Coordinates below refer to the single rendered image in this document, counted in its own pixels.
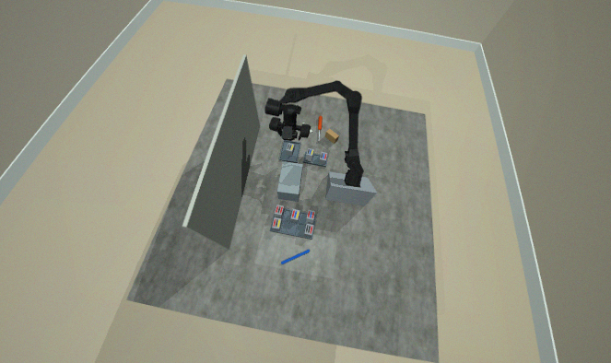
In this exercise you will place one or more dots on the grey flat panel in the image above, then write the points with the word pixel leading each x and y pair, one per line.
pixel 215 204

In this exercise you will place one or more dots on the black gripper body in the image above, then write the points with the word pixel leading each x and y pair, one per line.
pixel 304 129

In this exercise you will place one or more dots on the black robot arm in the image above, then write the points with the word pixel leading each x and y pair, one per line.
pixel 290 111

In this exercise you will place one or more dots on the tan cardboard box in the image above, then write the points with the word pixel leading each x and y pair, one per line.
pixel 332 136

